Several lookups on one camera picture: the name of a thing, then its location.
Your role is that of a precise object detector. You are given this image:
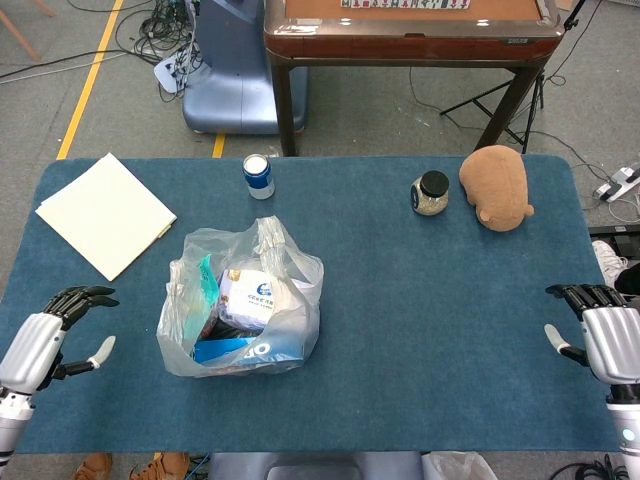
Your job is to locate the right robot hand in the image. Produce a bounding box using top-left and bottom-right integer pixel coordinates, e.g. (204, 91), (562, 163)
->
(543, 283), (640, 386)

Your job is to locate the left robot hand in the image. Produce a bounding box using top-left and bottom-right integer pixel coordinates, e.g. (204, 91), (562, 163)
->
(0, 285), (120, 393)

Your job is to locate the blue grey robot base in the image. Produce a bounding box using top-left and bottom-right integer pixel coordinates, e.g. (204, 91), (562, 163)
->
(181, 0), (309, 136)

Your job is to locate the white sneaker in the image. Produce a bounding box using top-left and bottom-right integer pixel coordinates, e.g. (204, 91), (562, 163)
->
(591, 239), (626, 289)

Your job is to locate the brown shoe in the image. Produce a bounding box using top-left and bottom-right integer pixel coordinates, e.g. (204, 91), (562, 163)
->
(129, 451), (191, 480)
(73, 452), (114, 480)

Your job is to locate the cream paper folder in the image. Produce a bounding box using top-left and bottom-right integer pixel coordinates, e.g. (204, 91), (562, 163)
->
(34, 152), (178, 283)

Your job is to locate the brown plush toy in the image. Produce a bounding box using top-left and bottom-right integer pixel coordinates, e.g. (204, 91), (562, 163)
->
(458, 145), (536, 233)

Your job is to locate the blue snack box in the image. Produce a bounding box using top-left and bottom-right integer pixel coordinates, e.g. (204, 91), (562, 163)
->
(192, 335), (305, 366)

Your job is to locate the glass jar with black lid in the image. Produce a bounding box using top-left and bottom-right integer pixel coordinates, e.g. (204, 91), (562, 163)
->
(410, 170), (450, 218)

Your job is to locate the white tissue pack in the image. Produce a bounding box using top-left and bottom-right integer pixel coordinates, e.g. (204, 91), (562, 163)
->
(218, 268), (281, 331)

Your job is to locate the black tripod stand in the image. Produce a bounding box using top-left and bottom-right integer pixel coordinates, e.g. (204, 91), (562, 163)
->
(439, 0), (589, 155)

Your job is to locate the blue table mat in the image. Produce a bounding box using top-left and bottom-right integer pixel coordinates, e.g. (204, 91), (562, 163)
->
(0, 153), (626, 455)

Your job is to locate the blue and white can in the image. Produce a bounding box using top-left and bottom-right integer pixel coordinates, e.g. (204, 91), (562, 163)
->
(242, 153), (276, 201)

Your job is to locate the white power strip with plugs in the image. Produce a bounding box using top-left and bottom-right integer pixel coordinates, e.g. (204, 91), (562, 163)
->
(152, 47), (197, 95)

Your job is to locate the wooden chair leg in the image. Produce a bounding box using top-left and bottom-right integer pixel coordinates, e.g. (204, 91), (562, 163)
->
(0, 0), (56, 62)

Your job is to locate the brown mahjong table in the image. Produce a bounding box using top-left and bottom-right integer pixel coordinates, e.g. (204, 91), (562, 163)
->
(263, 0), (562, 157)

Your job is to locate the row of mahjong tiles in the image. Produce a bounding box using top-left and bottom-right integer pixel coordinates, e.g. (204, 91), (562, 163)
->
(340, 0), (471, 11)

